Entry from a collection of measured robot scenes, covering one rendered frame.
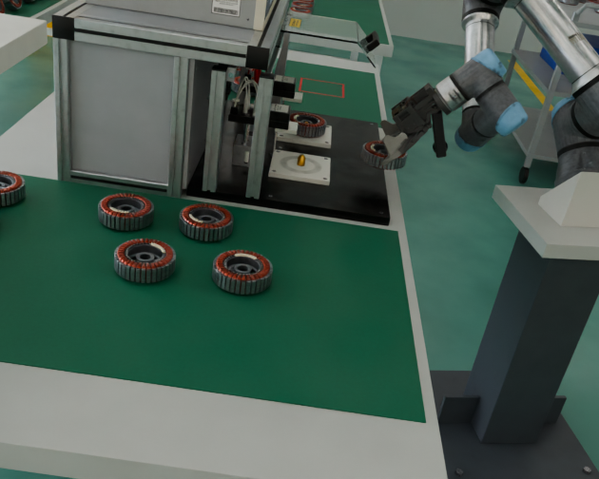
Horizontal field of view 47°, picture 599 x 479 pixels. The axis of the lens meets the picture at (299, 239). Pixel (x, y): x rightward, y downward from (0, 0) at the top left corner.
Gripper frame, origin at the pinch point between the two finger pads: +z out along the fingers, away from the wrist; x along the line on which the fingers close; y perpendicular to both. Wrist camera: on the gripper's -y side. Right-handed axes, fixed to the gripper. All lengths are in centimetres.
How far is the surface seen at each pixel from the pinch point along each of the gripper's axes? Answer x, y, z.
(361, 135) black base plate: -30.8, -2.4, 7.1
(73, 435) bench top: 95, 28, 36
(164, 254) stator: 52, 29, 32
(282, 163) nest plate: 1.4, 14.4, 20.0
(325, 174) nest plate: 3.8, 6.2, 12.8
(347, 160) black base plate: -10.5, 1.0, 9.9
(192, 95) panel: 21, 44, 18
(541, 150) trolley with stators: -210, -130, -26
